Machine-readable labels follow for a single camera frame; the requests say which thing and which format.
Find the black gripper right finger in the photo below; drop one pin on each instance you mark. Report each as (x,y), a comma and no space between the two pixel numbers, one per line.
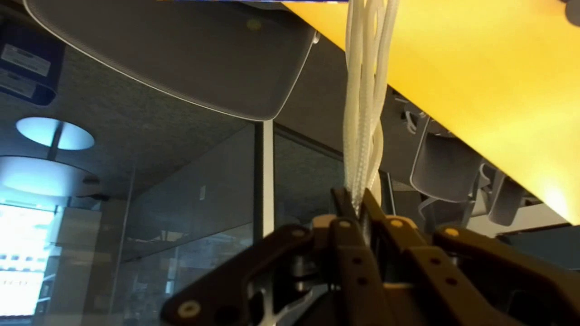
(458,282)

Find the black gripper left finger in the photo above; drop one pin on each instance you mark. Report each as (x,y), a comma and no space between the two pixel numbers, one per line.
(283,282)

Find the dark mesh office chair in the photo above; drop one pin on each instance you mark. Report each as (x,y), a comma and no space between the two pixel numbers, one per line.
(181,54)
(444,163)

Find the dark blue labelled container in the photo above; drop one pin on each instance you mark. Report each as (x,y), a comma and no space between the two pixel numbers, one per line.
(29,83)

